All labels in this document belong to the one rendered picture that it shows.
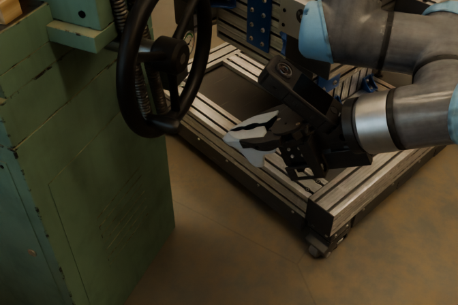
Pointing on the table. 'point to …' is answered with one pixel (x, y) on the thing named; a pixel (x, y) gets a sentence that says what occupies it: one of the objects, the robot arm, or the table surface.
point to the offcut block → (9, 7)
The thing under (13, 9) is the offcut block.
